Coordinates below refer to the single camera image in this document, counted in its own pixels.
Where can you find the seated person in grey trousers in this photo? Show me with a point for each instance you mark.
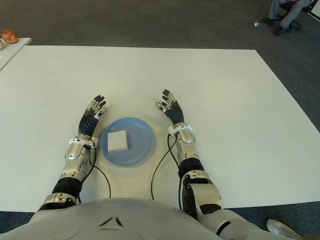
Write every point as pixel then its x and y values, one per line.
pixel 287 15

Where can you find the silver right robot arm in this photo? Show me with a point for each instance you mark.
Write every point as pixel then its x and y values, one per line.
pixel 205 195

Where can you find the red-brown round fruit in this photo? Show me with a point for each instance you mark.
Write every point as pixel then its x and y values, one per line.
pixel 9 37

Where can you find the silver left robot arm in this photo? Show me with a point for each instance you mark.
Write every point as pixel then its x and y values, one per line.
pixel 73 157

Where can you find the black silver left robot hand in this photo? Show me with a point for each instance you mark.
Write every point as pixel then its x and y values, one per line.
pixel 87 123

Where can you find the blue plastic plate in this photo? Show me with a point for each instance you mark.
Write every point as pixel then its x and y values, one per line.
pixel 140 142

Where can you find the grey robot torso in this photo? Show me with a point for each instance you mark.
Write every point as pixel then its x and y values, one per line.
pixel 112 220

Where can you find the black office chair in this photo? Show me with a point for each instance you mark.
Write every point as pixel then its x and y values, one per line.
pixel 297 23

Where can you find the white square charger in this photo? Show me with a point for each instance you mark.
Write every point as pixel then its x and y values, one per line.
pixel 117 141

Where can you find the white side table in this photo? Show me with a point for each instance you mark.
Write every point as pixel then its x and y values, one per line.
pixel 15 50

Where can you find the pale yellow round fruit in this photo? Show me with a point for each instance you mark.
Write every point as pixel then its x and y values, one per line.
pixel 2 45

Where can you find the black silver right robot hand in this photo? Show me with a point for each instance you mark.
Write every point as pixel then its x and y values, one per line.
pixel 176 113

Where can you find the white shoe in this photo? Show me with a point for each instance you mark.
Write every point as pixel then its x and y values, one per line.
pixel 282 230

